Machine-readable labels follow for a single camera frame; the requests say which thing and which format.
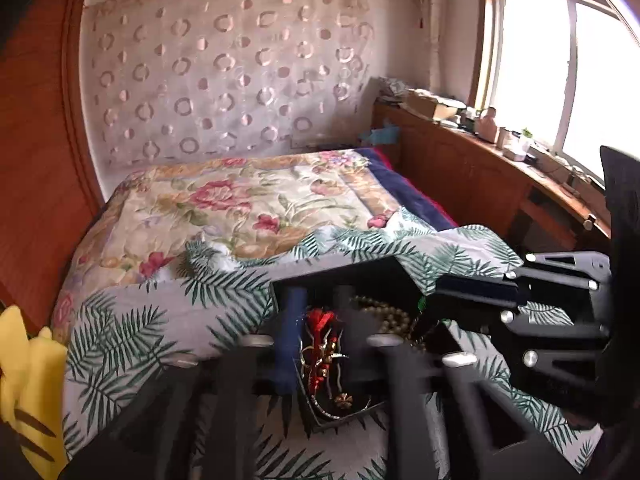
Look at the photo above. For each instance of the navy blue blanket red trim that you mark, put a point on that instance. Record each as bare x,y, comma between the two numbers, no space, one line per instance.
405,192

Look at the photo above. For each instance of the cardboard box on cabinet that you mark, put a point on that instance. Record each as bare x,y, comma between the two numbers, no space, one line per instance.
432,107

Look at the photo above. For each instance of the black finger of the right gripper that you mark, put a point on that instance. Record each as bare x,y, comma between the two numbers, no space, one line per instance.
460,327

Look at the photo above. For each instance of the circle patterned sheer curtain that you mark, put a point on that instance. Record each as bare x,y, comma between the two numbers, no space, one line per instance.
179,80

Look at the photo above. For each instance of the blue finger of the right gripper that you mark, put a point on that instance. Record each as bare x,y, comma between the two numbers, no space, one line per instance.
475,289

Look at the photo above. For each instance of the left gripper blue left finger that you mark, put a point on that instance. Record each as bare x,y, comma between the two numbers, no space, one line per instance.
286,344

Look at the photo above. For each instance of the black square jewelry box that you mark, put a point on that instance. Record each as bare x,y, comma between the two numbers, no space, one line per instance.
336,379

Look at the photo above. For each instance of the wooden side cabinet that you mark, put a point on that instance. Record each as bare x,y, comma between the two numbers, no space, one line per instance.
475,184

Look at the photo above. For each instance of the palm leaf print cloth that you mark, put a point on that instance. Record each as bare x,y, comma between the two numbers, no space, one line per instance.
124,335

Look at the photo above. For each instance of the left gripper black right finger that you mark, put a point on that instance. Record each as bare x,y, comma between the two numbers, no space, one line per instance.
364,362

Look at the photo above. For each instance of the yellow plush toy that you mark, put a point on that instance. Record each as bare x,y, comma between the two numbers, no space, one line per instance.
32,378

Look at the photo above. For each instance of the pink bottle on sill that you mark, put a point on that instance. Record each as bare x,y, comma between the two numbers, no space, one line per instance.
487,128

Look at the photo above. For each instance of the floral quilt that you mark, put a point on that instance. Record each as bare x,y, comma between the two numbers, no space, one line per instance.
249,207

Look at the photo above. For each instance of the window with white frame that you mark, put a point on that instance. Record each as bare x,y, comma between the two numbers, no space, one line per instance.
564,73

